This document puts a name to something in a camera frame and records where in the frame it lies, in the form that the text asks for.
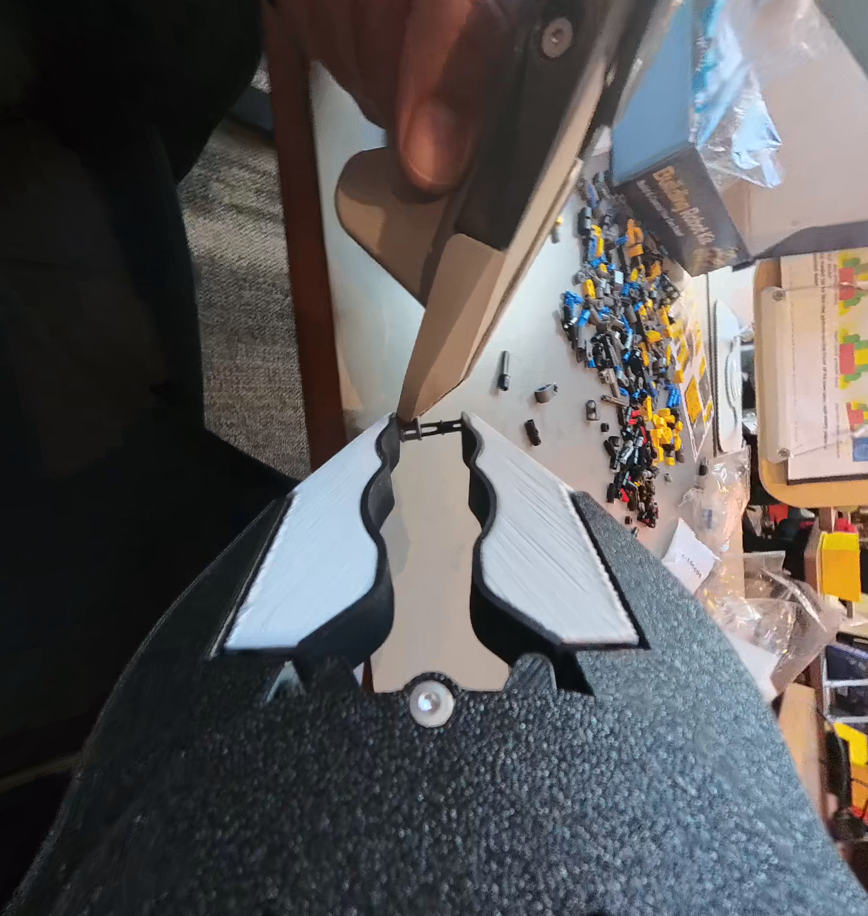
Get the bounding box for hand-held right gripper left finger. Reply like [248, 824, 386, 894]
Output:
[219, 413, 401, 656]

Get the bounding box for pile of building pieces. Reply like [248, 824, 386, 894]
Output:
[559, 172, 714, 531]

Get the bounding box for blue cardboard kit box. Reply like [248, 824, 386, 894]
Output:
[609, 0, 868, 279]

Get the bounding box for white paper bag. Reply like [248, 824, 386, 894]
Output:
[663, 519, 725, 595]

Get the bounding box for yellow grey sticker sheet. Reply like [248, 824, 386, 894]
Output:
[673, 293, 715, 459]

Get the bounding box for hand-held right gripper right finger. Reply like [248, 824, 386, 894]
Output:
[461, 411, 642, 651]

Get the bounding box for large clear plastic bag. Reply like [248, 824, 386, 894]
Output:
[713, 565, 843, 702]

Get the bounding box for person's left hand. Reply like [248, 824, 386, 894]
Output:
[309, 0, 529, 196]

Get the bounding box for person's legs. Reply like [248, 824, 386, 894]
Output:
[0, 0, 299, 788]

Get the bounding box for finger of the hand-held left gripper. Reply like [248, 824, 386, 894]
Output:
[397, 159, 585, 419]

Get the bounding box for small clear bag with axles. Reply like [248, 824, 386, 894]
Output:
[681, 451, 753, 545]

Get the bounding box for yellow box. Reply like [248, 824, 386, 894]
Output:
[816, 530, 864, 599]

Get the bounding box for grey desk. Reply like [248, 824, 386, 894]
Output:
[262, 0, 868, 694]

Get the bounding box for white rounded tray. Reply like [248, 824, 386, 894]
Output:
[709, 297, 754, 455]

